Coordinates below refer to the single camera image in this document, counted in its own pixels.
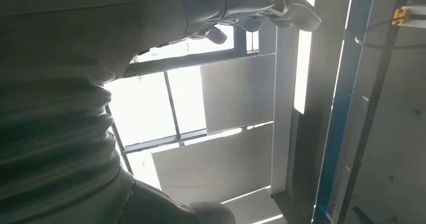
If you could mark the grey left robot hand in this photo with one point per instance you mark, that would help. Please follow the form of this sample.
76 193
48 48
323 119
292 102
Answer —
100 26

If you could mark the ribbed grey left arm sleeve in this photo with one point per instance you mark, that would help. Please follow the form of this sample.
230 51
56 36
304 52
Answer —
50 132

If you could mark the grey window blind panel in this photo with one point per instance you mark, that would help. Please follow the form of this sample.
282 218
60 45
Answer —
213 166
238 92

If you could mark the white pillar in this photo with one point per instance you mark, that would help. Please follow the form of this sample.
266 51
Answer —
283 116

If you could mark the bright light strip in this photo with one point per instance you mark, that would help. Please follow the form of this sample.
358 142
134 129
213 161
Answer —
301 76

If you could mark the blue metal beam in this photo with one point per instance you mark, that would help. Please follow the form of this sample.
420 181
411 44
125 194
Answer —
339 116

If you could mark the black metal pole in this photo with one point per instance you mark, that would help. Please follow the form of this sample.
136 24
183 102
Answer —
369 116

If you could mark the yellow connector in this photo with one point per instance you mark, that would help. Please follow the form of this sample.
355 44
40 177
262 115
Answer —
400 16

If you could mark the white ceiling fixture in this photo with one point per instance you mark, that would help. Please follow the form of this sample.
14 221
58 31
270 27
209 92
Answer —
416 16

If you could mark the dark window frame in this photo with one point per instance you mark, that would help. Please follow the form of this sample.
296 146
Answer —
186 62

